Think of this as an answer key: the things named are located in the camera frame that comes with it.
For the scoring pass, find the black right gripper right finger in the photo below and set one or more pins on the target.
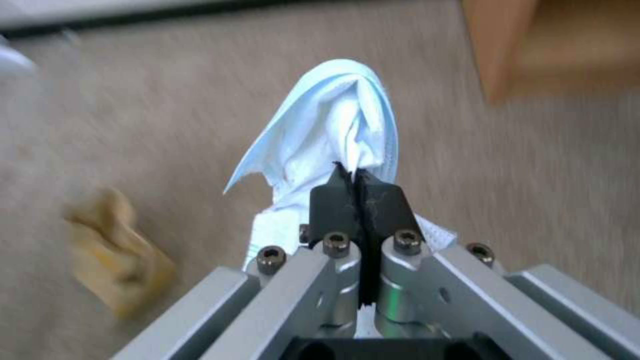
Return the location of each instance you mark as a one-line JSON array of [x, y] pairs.
[[450, 292]]

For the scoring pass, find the crumpled yellow paper wrapper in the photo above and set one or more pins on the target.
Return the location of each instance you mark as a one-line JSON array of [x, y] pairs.
[[117, 255]]

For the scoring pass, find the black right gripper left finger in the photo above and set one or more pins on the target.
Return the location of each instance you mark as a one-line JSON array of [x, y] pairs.
[[280, 288]]

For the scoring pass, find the brown wooden furniture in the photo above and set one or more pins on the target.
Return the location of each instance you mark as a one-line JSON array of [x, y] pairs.
[[555, 43]]

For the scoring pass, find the light blue face mask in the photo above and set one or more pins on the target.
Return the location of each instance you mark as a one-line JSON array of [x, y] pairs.
[[330, 135]]

